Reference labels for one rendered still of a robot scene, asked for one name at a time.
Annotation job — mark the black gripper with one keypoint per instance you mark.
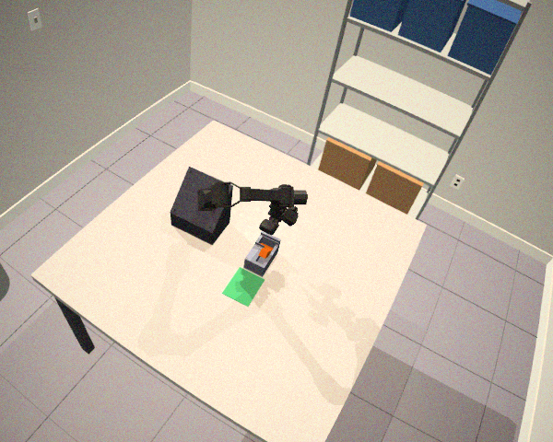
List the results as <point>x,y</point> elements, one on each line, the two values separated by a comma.
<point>270,226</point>

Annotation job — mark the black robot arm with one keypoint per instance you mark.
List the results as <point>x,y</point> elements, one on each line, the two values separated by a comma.
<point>282,196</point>

